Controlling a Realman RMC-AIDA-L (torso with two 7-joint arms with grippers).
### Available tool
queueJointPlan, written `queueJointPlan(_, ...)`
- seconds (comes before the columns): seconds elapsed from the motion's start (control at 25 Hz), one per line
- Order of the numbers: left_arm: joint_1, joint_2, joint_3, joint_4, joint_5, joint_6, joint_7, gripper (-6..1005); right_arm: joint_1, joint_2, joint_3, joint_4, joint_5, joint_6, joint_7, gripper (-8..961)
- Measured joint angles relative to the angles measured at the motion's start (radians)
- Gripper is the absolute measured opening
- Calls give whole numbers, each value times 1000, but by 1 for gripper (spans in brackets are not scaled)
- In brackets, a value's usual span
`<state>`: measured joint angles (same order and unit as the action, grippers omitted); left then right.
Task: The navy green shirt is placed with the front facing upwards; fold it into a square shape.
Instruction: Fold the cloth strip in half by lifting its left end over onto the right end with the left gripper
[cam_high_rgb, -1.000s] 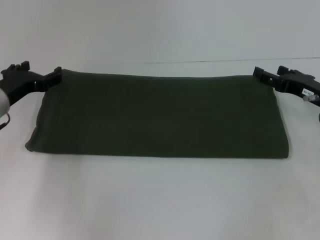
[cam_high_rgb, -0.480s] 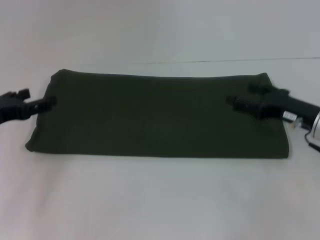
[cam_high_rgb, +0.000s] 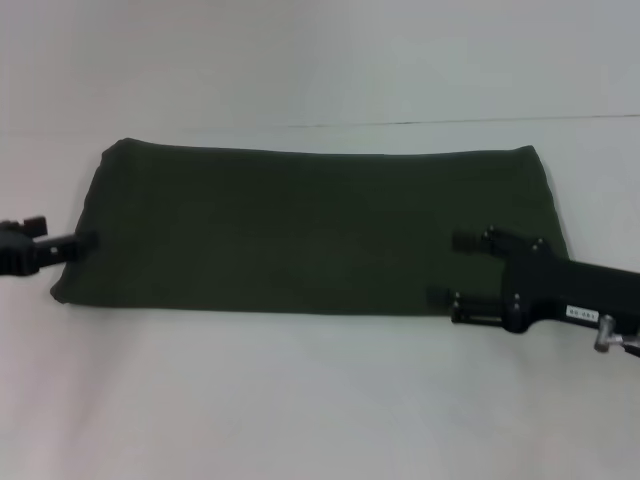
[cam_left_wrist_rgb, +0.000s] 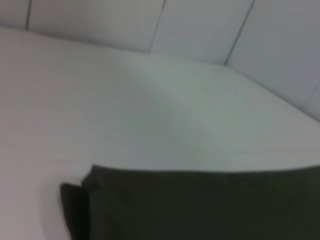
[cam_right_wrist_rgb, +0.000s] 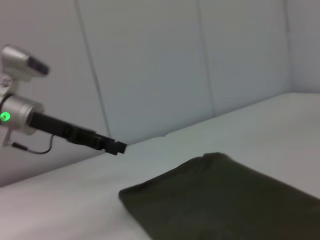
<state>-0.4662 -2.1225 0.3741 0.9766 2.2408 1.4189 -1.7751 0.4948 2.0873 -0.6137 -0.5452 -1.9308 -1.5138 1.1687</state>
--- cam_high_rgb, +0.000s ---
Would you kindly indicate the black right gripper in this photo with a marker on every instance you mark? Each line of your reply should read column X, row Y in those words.
column 565, row 287

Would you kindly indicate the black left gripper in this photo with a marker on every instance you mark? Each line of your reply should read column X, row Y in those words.
column 17, row 250

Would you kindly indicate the dark green t-shirt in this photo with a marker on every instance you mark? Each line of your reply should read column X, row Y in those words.
column 310, row 230

